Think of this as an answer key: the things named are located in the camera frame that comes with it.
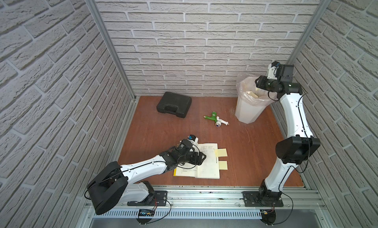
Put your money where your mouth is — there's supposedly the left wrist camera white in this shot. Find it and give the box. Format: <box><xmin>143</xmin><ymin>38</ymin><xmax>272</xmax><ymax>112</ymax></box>
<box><xmin>188</xmin><ymin>134</ymin><xmax>198</xmax><ymax>144</ymax></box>

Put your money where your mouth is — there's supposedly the green white toy faucet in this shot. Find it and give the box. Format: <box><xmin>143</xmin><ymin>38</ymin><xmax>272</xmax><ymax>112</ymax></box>
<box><xmin>203</xmin><ymin>111</ymin><xmax>229</xmax><ymax>127</ymax></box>

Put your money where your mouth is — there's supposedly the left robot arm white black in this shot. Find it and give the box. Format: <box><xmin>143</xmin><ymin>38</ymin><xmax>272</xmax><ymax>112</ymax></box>
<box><xmin>86</xmin><ymin>138</ymin><xmax>206</xmax><ymax>215</ymax></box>

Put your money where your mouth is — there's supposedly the aluminium frame rail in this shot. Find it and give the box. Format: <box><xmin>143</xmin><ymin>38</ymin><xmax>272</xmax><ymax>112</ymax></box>
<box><xmin>113</xmin><ymin>185</ymin><xmax>326</xmax><ymax>210</ymax></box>

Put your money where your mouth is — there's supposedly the black plastic tool case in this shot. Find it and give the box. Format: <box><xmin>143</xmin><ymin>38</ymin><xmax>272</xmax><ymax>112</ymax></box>
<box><xmin>157</xmin><ymin>92</ymin><xmax>192</xmax><ymax>118</ymax></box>

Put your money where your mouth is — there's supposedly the yellow children's book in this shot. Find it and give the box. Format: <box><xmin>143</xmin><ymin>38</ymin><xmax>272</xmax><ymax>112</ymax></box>
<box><xmin>173</xmin><ymin>143</ymin><xmax>220</xmax><ymax>179</ymax></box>

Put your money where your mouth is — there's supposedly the small controller board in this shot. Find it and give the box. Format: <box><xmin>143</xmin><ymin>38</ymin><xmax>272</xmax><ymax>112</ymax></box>
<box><xmin>260</xmin><ymin>210</ymin><xmax>276</xmax><ymax>226</ymax></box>
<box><xmin>138</xmin><ymin>209</ymin><xmax>155</xmax><ymax>219</ymax></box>

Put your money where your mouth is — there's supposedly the yellow sticky note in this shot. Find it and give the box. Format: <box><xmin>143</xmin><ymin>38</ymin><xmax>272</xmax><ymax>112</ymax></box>
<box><xmin>219</xmin><ymin>161</ymin><xmax>228</xmax><ymax>170</ymax></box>
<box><xmin>215</xmin><ymin>148</ymin><xmax>228</xmax><ymax>158</ymax></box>

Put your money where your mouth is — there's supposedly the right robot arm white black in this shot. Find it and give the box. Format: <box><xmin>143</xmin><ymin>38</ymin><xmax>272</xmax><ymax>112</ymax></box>
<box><xmin>255</xmin><ymin>61</ymin><xmax>321</xmax><ymax>203</ymax></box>

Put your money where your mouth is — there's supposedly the pink plastic bin liner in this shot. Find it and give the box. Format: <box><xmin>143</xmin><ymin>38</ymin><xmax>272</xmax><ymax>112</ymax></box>
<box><xmin>236</xmin><ymin>73</ymin><xmax>278</xmax><ymax>107</ymax></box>

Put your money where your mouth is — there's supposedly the right small controller board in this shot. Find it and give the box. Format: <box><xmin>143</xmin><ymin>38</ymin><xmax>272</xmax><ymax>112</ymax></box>
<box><xmin>260</xmin><ymin>210</ymin><xmax>276</xmax><ymax>226</ymax></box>

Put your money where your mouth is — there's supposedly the white trash bin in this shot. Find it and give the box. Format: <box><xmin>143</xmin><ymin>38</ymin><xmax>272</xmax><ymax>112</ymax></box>
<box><xmin>234</xmin><ymin>76</ymin><xmax>275</xmax><ymax>124</ymax></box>

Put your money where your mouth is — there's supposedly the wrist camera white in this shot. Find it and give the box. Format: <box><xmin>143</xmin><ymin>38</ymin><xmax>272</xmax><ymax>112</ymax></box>
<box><xmin>188</xmin><ymin>134</ymin><xmax>198</xmax><ymax>144</ymax></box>
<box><xmin>267</xmin><ymin>61</ymin><xmax>280</xmax><ymax>80</ymax></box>

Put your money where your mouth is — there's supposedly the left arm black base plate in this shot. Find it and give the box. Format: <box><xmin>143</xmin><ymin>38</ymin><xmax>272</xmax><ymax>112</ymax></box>
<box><xmin>127</xmin><ymin>191</ymin><xmax>168</xmax><ymax>206</ymax></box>

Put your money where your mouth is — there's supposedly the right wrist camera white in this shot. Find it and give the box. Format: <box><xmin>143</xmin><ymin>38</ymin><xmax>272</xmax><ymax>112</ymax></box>
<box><xmin>267</xmin><ymin>61</ymin><xmax>280</xmax><ymax>80</ymax></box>

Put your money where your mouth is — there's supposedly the left small controller board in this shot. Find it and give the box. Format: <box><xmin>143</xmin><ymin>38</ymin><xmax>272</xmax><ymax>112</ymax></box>
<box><xmin>138</xmin><ymin>209</ymin><xmax>155</xmax><ymax>219</ymax></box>

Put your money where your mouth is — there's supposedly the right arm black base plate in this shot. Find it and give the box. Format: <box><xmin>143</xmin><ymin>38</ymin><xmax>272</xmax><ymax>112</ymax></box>
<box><xmin>242</xmin><ymin>191</ymin><xmax>284</xmax><ymax>207</ymax></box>

